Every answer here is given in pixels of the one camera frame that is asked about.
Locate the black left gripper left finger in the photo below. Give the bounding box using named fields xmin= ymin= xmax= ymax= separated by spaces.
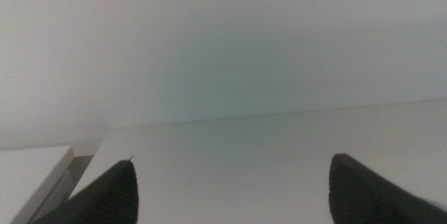
xmin=30 ymin=159 xmax=140 ymax=224

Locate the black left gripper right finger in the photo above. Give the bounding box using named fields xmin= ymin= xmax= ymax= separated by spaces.
xmin=328 ymin=153 xmax=447 ymax=224

